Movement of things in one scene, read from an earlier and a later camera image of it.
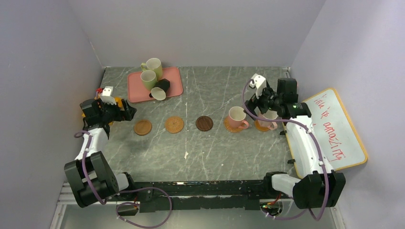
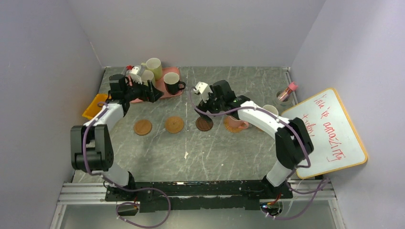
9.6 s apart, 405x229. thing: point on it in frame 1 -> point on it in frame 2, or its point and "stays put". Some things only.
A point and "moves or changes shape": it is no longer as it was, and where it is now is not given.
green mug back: (153, 65) stays put
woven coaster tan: (174, 124) stays put
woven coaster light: (229, 128) stays put
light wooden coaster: (143, 127) stays put
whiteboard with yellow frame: (334, 132) stays put
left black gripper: (127, 114) -> (149, 93)
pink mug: (236, 116) stays put
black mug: (159, 91) moves or changes shape
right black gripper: (266, 90) -> (204, 107)
